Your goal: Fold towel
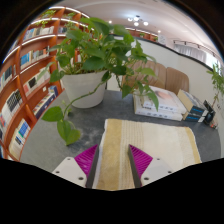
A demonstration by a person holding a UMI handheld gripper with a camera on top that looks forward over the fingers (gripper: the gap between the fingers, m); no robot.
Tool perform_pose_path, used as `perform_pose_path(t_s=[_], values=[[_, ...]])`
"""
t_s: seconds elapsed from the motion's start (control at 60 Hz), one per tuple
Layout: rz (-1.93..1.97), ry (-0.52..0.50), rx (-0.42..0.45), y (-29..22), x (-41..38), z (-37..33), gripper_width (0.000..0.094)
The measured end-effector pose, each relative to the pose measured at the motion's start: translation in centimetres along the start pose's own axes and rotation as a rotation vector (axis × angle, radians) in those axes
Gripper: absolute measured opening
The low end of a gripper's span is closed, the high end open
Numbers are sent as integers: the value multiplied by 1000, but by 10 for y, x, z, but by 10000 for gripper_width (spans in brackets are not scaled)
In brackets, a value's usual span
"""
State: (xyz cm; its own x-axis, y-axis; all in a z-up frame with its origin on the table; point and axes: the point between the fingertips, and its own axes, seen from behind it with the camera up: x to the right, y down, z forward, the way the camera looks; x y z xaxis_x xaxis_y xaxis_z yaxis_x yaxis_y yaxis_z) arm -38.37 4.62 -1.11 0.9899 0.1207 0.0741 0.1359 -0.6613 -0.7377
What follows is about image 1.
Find cream and yellow striped towel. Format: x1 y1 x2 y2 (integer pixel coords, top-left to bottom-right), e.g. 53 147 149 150
92 118 203 192

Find white sheer curtains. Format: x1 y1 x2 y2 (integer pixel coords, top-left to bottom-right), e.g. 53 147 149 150
174 44 224 69

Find white book with face cover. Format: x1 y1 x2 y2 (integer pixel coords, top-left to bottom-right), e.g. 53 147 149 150
133 85 188 115

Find orange wooden bookshelf unit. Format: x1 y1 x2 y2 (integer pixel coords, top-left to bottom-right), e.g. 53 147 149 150
0 5 160 162

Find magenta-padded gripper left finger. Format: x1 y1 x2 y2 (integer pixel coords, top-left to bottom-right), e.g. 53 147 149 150
52 143 100 189

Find multi-bulb ceiling lamp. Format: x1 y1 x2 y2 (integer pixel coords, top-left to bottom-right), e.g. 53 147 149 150
127 14 150 28

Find black track light rail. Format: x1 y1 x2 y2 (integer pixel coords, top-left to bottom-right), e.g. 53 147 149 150
172 39 218 57

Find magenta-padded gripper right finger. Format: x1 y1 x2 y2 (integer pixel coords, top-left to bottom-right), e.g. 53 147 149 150
127 143 175 189

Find pothos plant in white pot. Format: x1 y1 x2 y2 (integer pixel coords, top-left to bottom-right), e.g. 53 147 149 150
41 16 160 147

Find grey book with blue spine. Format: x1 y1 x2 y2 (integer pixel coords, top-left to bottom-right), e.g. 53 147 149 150
182 111 206 124
176 89 209 116

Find tall plant in black pot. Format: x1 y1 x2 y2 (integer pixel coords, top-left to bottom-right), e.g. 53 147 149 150
202 61 224 130

